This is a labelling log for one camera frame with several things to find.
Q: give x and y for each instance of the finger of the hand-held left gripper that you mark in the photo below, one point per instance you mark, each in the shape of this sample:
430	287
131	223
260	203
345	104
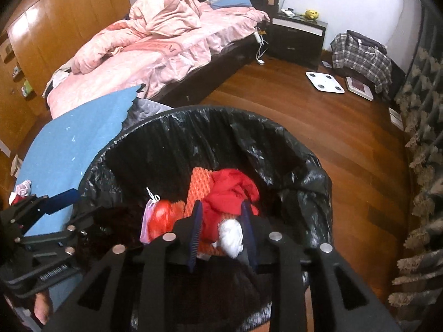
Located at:
62	200
59	240

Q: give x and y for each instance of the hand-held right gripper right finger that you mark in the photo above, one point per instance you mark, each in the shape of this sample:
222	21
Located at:
247	228

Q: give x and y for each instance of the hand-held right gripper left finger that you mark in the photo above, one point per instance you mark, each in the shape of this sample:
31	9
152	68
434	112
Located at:
195	228

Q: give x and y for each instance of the white tissue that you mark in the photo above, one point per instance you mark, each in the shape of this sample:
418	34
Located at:
230	237

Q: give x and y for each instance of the orange knitted cloth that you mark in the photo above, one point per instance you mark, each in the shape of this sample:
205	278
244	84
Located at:
199	183

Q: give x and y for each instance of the red cloth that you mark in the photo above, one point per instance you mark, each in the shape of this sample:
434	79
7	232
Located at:
228	186

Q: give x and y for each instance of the waste bin with black bag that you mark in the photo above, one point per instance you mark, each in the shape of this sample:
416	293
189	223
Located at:
242	138

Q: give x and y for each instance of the person's left hand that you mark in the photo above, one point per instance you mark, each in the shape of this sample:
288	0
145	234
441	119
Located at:
43	307

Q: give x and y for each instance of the blue table cloth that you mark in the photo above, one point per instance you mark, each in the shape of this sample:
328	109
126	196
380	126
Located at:
69	138

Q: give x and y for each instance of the green bottles on shelf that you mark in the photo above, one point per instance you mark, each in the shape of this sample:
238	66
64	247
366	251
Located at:
27	88

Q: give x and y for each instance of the pile of light clothes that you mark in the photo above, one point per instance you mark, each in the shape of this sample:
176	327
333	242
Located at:
57	79

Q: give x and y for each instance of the grey quilted cloth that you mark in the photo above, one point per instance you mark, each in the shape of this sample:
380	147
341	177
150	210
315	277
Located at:
148	109

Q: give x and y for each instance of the small bottles on shelf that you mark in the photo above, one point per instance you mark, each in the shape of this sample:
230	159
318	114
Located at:
16	70

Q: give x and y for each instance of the dark wooden bed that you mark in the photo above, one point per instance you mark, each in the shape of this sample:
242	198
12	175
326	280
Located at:
138	62

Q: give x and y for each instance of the white bathroom scale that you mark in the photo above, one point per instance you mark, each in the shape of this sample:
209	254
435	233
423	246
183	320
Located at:
325	83

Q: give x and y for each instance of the scale with red panel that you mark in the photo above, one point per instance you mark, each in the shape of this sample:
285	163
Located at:
360	88

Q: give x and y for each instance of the patterned curtain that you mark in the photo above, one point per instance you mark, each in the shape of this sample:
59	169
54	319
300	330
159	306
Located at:
422	179

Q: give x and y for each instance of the wooden wardrobe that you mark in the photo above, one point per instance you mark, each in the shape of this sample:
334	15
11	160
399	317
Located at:
62	17

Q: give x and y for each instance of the white floor box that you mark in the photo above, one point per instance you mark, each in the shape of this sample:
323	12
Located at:
395	119

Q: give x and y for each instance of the black nightstand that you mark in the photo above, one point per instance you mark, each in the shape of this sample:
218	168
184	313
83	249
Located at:
297	41

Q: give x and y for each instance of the plaid bag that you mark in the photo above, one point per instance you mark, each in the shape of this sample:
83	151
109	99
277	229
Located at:
360	58

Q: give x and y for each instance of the pink duvet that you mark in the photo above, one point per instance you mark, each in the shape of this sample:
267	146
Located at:
159	17

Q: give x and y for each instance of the white remote control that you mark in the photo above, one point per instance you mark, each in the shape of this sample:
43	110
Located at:
288	12

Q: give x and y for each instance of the yellow plush toy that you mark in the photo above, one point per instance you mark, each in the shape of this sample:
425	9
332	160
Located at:
310	13

